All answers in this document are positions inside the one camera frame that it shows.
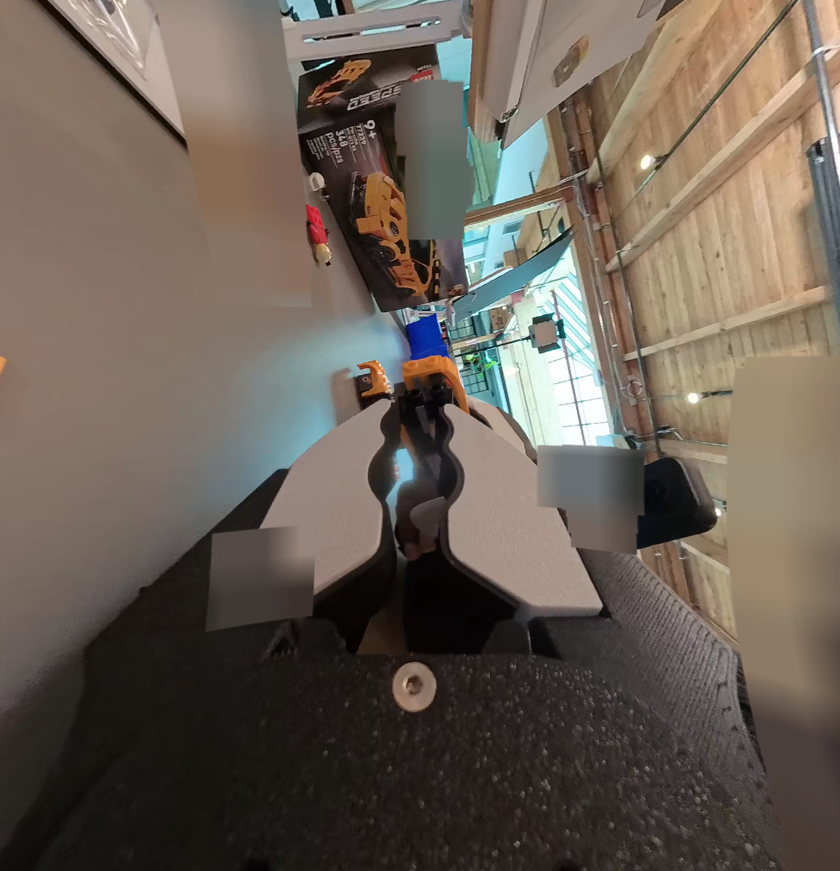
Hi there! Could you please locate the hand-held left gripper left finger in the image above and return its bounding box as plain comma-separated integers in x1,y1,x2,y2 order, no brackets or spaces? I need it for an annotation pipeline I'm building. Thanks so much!
262,400,399,653

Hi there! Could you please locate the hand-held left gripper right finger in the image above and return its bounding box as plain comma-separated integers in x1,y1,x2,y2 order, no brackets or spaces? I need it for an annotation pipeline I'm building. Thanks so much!
446,405,604,653

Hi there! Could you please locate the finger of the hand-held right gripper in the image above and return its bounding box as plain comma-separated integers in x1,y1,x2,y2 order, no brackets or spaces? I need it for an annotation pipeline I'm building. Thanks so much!
469,400,538,470

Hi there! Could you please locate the orange and black lego assembly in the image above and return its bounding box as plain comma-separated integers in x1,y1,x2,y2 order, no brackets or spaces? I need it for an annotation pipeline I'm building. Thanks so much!
391,357,472,562

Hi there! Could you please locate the lego set box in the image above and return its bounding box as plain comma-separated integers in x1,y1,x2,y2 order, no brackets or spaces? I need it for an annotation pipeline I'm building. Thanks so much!
297,58,470,314

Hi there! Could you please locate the red lego minifigure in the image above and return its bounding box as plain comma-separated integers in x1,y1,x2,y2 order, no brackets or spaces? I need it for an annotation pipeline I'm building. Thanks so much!
305,204,334,267

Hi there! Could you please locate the blue storage bin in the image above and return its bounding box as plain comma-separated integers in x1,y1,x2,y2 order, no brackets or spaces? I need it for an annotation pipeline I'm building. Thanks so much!
406,320,449,359

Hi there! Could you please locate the dark grey panel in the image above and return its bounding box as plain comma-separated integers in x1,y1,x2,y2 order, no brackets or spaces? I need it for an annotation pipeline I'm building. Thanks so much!
454,228,577,324

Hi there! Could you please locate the metal ceiling pipe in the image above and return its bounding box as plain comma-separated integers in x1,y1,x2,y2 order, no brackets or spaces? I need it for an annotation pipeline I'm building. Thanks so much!
803,0,840,358

